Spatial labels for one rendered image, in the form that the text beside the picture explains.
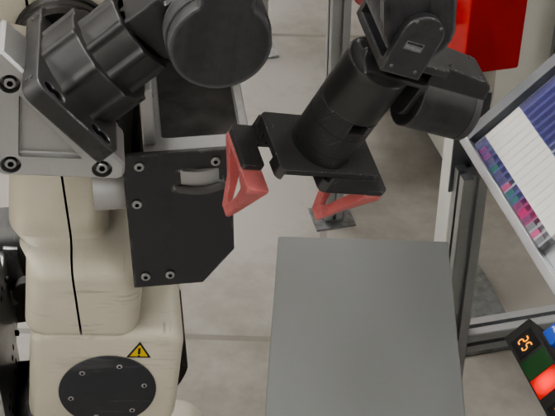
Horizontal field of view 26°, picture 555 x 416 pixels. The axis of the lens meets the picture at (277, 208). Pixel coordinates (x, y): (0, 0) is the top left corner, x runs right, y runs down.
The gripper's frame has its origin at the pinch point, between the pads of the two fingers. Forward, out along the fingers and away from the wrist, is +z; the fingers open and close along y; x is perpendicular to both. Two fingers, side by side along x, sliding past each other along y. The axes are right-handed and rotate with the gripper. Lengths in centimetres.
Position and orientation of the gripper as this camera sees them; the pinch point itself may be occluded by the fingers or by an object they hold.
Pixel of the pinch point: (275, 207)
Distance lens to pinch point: 110.5
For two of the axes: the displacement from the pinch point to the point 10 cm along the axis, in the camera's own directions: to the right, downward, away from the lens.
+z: -4.4, 6.0, 6.7
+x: -2.9, -8.0, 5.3
